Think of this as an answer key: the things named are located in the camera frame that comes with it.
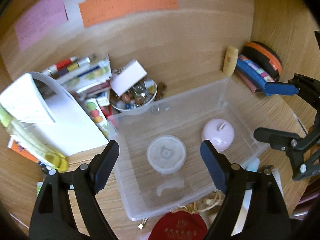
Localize red fabric pouch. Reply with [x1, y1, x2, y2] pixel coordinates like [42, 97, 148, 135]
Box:
[149, 211, 208, 240]

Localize pink paper note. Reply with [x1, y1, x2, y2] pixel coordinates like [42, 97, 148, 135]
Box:
[14, 0, 68, 51]

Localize clear plastic storage bin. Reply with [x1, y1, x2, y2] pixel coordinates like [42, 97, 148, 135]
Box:
[112, 79, 268, 221]

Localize yellow green spray bottle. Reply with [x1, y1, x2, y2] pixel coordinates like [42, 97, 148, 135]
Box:
[1, 106, 68, 172]

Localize black orange zip case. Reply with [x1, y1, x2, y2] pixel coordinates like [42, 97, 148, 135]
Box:
[242, 41, 283, 82]

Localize light blue plastic tube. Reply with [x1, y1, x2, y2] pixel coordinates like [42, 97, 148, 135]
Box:
[245, 158, 260, 172]

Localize round translucent plastic jar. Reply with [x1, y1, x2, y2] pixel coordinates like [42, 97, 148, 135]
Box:
[146, 135, 187, 175]

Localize blue patchwork pencil pouch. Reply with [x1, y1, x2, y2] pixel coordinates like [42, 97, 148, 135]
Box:
[236, 54, 275, 96]

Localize orange paper note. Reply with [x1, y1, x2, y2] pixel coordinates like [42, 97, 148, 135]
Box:
[79, 0, 178, 28]

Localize cream lotion tube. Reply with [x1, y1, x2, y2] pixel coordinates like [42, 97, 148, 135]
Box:
[222, 46, 239, 77]

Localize small white cardboard box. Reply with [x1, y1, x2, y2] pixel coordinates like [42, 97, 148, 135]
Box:
[110, 60, 147, 96]

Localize stack of colourful booklets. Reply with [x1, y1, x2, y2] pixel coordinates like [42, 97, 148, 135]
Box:
[42, 54, 112, 138]

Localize pink apple shaped candle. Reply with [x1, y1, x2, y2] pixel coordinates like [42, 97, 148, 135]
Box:
[201, 119, 235, 152]

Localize pink wallet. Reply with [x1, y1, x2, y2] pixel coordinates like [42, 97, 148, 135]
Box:
[235, 69, 263, 94]

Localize white bowl of beads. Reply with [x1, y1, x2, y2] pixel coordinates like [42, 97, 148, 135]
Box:
[110, 79, 158, 115]

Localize white paper sheets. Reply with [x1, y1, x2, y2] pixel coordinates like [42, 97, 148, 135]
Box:
[1, 72, 108, 157]

